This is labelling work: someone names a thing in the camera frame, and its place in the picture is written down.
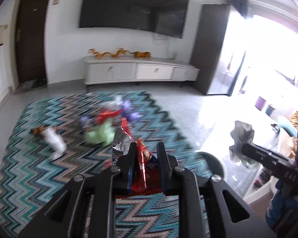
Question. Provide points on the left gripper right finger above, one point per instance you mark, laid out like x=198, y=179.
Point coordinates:
x=166, y=165

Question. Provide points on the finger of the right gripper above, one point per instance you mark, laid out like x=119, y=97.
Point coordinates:
x=269, y=159

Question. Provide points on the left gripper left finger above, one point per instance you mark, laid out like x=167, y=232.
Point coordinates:
x=129, y=164

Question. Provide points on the red snack bag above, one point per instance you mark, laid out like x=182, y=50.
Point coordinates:
x=146, y=175

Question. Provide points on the silver wrapper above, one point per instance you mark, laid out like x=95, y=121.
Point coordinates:
x=242, y=134

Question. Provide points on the green paper trash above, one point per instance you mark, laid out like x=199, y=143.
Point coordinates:
x=103, y=134

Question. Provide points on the white round trash bin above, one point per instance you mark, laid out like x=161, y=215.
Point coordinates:
x=214, y=164

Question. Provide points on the teal sofa chair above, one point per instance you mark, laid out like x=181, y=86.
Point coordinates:
x=289, y=128

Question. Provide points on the teal small bucket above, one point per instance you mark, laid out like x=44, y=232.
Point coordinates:
x=270, y=110

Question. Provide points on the purple stool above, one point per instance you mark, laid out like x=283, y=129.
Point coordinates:
x=260, y=103

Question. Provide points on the teal zigzag blanket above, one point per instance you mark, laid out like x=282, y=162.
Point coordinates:
x=29, y=178

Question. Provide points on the white tv cabinet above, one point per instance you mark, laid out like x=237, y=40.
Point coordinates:
x=129, y=69

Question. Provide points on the golden tiger figurine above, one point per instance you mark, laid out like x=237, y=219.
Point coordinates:
x=141, y=55

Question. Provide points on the golden dragon figurine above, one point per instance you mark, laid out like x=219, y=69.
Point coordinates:
x=100, y=55

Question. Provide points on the grey tall wardrobe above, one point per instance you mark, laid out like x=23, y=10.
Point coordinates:
x=208, y=43

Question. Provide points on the dark brown entrance door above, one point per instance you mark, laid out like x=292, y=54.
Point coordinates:
x=29, y=42

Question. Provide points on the wall mounted black television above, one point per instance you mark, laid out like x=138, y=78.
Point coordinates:
x=165, y=17

